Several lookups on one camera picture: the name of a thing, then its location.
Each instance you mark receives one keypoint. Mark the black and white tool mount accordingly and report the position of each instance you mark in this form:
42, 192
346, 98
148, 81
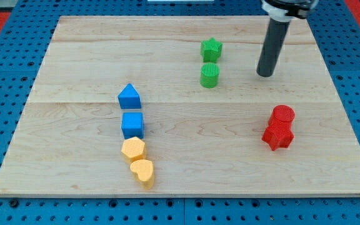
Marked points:
285, 10

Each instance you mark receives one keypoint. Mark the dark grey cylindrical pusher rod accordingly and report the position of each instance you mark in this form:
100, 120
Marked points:
271, 48

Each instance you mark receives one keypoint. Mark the green star block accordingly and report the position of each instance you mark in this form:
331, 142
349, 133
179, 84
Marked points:
211, 50

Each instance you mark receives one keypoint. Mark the green cylinder block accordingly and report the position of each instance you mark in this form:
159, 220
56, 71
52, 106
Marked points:
209, 75

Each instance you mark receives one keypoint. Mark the red cylinder block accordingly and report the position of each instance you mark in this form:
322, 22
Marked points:
282, 115

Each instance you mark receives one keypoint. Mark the red star block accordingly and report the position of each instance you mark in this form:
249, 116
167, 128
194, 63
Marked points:
277, 137

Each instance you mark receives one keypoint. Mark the blue triangular prism block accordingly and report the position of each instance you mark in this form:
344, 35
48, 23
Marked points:
129, 98

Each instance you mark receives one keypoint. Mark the wooden board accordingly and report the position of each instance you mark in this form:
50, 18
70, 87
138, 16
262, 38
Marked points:
203, 142

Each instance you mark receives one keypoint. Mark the blue cube block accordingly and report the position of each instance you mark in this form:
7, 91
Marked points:
132, 125

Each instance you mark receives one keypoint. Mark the yellow hexagon block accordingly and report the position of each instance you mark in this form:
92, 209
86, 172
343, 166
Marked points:
133, 149

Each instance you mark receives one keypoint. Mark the yellow heart block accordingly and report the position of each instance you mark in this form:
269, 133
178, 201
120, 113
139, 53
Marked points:
143, 171

